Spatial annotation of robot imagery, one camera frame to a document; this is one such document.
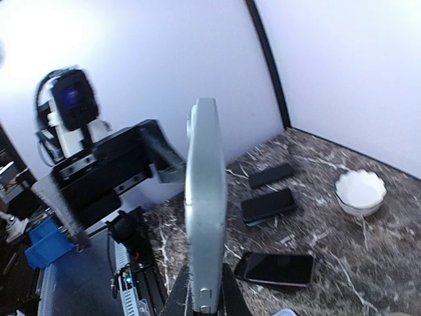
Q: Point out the blue plastic bin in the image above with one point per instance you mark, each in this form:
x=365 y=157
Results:
x=48 y=244

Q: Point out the black front rail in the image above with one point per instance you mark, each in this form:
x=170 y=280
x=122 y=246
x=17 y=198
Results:
x=149 y=283

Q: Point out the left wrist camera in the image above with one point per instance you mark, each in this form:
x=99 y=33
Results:
x=67 y=114

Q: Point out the white slotted cable duct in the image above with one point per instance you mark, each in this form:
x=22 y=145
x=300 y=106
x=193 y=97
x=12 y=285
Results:
x=131 y=303

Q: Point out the light blue smartphone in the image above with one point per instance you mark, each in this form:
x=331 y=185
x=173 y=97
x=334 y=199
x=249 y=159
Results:
x=205 y=202

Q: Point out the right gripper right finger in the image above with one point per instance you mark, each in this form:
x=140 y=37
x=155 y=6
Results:
x=231 y=302

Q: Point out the stacked phone with teal edge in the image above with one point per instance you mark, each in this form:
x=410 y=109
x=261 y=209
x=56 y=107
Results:
x=260 y=208

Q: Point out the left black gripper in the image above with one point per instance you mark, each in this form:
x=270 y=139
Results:
x=88 y=182

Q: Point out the dark phone on table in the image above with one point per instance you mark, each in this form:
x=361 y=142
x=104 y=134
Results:
x=279 y=270

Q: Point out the black phone case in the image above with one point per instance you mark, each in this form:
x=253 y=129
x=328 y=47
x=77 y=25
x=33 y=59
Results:
x=270 y=175

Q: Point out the white fluted ceramic bowl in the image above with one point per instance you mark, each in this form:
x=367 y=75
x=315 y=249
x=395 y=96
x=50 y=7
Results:
x=360 y=193

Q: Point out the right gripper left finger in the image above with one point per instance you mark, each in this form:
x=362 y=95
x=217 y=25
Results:
x=179 y=301

